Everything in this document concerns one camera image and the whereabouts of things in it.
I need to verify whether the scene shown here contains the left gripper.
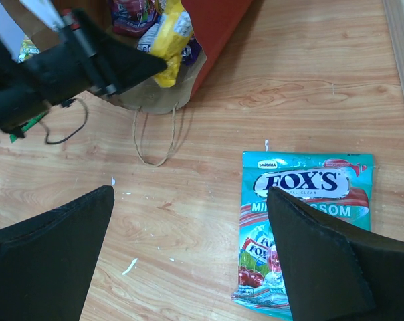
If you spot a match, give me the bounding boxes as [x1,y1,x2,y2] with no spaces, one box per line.
[0,9,167,138]

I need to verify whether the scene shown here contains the red snack packet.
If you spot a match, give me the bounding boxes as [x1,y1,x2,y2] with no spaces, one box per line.
[108,0,159,37]

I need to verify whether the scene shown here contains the yellow snack packet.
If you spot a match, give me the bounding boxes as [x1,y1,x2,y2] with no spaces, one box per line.
[137,1,193,88]

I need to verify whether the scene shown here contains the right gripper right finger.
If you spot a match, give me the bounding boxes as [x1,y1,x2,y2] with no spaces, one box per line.
[267,187,404,320]

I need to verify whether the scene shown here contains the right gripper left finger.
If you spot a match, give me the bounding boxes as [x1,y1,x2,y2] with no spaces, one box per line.
[0,185,114,320]

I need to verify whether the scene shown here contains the red brown paper bag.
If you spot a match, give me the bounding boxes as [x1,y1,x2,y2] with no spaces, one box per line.
[0,0,253,114]

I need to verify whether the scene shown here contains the teal candy packet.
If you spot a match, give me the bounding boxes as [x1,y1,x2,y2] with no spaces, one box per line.
[231,151,375,320]

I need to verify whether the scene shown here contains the purple snack packet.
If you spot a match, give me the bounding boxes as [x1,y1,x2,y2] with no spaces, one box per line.
[181,36,202,66]

